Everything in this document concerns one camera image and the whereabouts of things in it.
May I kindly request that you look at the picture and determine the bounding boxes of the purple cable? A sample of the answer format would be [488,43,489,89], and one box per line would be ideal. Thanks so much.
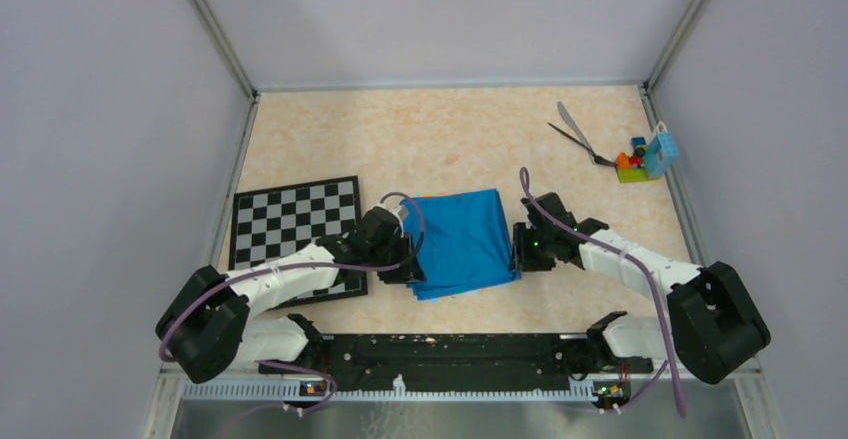
[518,166,688,419]
[157,192,427,414]

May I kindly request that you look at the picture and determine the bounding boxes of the blue satin napkin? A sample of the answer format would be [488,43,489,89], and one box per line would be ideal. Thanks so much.
[404,189,521,300]

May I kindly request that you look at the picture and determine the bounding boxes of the aluminium front rail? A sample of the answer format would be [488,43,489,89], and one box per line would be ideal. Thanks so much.
[143,332,784,438]

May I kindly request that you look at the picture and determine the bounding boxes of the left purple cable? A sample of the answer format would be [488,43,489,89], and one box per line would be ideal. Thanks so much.
[157,192,427,414]

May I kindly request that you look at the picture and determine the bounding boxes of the black white checkerboard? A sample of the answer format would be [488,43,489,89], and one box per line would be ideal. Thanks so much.
[226,176,361,270]

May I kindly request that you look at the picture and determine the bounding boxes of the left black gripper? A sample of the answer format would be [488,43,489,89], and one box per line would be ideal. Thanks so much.
[367,231,427,284]

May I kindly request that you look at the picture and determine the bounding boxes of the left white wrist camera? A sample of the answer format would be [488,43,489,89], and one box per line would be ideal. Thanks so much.
[379,203,409,225]

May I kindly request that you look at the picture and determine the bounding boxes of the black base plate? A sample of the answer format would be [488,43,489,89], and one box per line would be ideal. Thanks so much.
[294,333,654,392]

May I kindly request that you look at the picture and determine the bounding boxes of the colourful toy block set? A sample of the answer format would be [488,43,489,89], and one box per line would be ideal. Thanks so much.
[614,122,680,183]

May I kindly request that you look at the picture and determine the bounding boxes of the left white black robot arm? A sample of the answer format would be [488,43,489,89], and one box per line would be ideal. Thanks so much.
[155,204,424,384]

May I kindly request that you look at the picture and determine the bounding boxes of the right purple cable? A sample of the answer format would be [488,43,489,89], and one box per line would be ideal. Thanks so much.
[518,166,688,419]

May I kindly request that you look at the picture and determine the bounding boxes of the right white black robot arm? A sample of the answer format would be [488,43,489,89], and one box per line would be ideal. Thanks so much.
[511,193,772,385]

